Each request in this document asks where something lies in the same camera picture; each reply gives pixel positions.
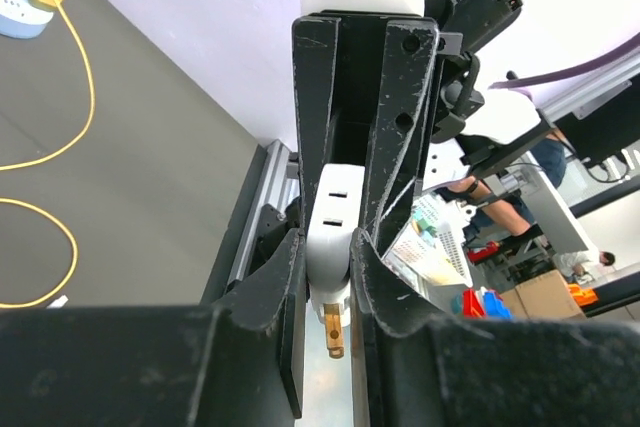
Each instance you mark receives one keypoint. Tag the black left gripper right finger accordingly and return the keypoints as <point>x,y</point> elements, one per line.
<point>414,365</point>

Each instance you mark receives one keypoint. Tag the yellow charger with cable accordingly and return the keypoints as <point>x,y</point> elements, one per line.
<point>48,105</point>

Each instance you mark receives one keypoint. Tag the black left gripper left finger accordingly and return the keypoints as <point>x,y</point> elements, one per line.
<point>236,362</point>

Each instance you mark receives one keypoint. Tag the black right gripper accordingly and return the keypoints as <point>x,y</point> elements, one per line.
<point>391,80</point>

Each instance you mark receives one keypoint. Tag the round light blue power strip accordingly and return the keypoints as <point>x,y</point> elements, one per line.
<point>22,20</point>

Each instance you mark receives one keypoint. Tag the cardboard box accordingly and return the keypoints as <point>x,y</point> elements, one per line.
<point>546,296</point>

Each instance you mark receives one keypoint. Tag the white square socket adapter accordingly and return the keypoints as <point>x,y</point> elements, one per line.
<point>334,217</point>

